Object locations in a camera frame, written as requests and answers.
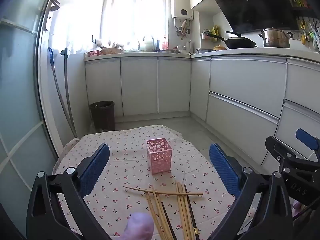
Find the bamboo chopstick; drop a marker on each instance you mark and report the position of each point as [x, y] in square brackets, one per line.
[165, 194]
[157, 213]
[153, 212]
[162, 190]
[188, 215]
[184, 212]
[181, 210]
[160, 208]

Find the steel pot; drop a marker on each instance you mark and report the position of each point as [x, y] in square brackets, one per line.
[275, 38]

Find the steel basin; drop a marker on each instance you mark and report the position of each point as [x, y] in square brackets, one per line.
[170, 51]

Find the steel pan with lid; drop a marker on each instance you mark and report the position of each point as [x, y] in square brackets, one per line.
[205, 50]

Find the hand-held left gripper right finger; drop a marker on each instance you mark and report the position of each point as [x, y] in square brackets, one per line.
[223, 166]

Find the small yellow pot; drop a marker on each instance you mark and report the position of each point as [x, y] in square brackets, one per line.
[220, 47]

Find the person's right hand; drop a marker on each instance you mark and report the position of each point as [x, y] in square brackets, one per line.
[297, 207]

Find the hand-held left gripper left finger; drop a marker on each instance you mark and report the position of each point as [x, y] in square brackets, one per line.
[96, 166]

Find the red basket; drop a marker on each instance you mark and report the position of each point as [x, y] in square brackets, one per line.
[94, 53]

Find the dark brown chopstick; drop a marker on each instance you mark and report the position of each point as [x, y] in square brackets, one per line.
[191, 210]
[168, 220]

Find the pink perforated utensil holder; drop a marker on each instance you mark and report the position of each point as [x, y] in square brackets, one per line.
[160, 158]

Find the woven basket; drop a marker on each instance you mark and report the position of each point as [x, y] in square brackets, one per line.
[111, 50]

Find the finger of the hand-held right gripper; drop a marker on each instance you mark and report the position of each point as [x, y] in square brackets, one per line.
[280, 152]
[303, 135]

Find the white water heater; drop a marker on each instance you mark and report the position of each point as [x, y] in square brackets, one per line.
[181, 5]

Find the brown trash bin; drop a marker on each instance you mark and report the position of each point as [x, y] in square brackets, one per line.
[102, 116]

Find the window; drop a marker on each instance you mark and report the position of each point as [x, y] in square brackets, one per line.
[132, 17]

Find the sliding glass door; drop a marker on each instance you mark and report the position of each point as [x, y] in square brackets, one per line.
[20, 92]

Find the yellow scissors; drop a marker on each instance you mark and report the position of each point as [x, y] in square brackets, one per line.
[303, 32]

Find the white kettle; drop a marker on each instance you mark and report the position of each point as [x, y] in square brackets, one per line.
[189, 47]

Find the cherry print tablecloth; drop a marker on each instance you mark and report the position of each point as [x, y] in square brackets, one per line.
[125, 160]

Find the sink faucet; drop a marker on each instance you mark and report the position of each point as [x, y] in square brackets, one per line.
[146, 40]

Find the water heater pipes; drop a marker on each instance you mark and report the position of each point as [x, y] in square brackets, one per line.
[181, 28]

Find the yellow packets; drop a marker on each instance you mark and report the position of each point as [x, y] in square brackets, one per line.
[215, 30]

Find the person's left hand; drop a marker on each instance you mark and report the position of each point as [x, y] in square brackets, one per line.
[138, 226]

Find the red bottle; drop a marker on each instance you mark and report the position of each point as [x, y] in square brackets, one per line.
[165, 43]

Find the black wok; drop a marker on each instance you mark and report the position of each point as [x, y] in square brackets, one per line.
[240, 42]

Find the wall socket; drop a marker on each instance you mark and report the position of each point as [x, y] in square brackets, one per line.
[295, 35]

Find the white kitchen base cabinet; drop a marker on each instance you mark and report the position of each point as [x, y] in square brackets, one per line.
[140, 85]
[245, 87]

